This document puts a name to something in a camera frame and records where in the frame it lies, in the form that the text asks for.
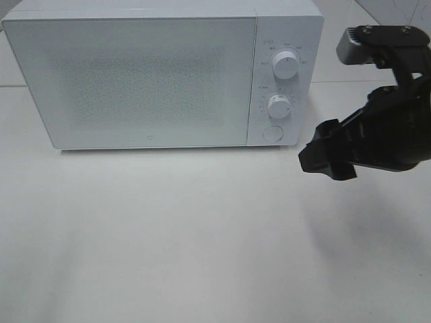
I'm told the white timer knob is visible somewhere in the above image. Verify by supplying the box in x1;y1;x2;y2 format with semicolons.
266;94;292;119

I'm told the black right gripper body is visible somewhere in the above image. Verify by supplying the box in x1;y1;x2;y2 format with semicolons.
298;46;430;181

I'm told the round white door button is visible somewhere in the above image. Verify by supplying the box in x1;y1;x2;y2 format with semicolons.
263;126;284;142

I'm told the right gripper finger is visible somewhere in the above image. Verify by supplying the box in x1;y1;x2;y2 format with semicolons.
314;119;340;141

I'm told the upper white power knob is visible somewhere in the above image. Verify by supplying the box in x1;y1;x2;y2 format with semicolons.
271;49;300;80

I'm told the white microwave door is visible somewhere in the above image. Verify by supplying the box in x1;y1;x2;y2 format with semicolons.
3;18;256;149

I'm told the white microwave oven body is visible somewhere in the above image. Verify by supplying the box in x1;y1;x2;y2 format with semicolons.
1;1;324;149

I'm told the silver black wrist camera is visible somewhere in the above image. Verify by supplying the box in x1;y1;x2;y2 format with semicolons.
336;25;430;65

